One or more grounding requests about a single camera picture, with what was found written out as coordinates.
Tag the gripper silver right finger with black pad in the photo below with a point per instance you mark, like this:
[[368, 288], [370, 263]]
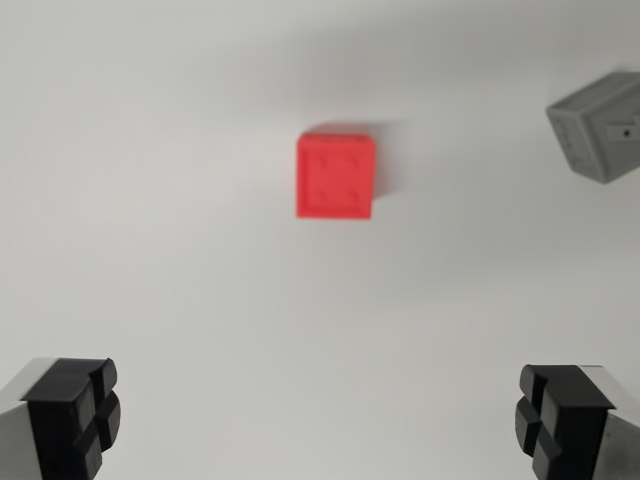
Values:
[[575, 425]]

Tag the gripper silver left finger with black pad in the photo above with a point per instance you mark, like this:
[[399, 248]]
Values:
[[55, 420]]

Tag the red infantino toy cube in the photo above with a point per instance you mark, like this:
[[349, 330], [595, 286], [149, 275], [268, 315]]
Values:
[[335, 177]]

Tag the gray toy cube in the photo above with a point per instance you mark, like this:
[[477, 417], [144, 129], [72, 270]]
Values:
[[600, 130]]

